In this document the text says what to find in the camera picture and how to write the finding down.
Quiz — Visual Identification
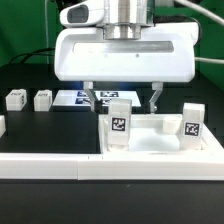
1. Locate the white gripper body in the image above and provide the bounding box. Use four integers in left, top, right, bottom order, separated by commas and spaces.
54, 23, 196, 82

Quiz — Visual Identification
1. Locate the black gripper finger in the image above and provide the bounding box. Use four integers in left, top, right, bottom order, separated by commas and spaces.
83, 81, 98, 112
149, 82, 163, 114

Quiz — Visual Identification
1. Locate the white square table top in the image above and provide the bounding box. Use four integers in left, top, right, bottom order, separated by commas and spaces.
98, 114, 224, 155

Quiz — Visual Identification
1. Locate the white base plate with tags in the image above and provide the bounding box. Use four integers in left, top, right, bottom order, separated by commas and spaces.
53, 90, 141, 107

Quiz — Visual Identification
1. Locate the black cable on table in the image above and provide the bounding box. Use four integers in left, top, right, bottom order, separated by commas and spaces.
7, 46, 58, 65

